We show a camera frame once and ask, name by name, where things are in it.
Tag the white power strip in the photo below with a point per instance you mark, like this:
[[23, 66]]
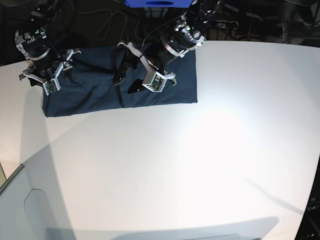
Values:
[[224, 24]]

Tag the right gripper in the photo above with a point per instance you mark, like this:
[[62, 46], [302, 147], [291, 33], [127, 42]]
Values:
[[48, 66]]

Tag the metal stand under box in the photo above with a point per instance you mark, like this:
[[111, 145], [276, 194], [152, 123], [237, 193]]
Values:
[[155, 12]]

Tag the dark blue T-shirt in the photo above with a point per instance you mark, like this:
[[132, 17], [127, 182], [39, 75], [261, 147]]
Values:
[[90, 88]]

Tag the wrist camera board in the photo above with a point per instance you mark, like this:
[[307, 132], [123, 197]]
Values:
[[154, 82], [51, 86]]

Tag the blue box on stand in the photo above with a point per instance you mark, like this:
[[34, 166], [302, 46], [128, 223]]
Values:
[[158, 3]]

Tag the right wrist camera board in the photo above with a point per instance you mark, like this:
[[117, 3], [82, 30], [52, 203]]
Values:
[[51, 86]]

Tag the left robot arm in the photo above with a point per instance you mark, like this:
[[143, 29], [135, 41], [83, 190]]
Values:
[[181, 32]]

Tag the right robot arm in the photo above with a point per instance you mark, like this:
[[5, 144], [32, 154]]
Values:
[[36, 42]]

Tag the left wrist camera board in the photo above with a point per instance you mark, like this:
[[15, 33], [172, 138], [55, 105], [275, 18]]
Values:
[[154, 82]]

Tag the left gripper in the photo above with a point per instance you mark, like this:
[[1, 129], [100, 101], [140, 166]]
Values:
[[154, 59]]

